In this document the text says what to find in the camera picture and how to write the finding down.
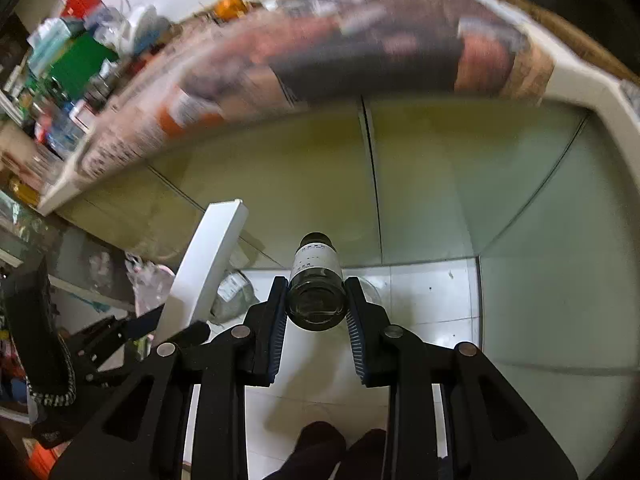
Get white box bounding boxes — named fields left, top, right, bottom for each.
left=153, top=200, right=248, bottom=347

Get dark glass bottle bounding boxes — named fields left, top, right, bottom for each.
left=285, top=232, right=347, bottom=332

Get orange fruit peel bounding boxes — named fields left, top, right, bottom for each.
left=212, top=0, right=250, bottom=22

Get white trash bowl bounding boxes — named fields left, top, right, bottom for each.
left=358, top=278, right=383, bottom=307

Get pink bin with bag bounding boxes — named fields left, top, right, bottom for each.
left=125, top=252, right=175, bottom=318

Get grey package on floor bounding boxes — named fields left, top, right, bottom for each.
left=209, top=270, right=258, bottom=325

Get green storage box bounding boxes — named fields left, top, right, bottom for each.
left=44, top=32, right=118, bottom=102

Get teal tissue boxes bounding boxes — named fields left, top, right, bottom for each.
left=27, top=16, right=85, bottom=77

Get red kettle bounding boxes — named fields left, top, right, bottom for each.
left=60, top=0, right=103, bottom=20

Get printed newspaper tablecloth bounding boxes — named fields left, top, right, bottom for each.
left=75, top=0, right=554, bottom=184

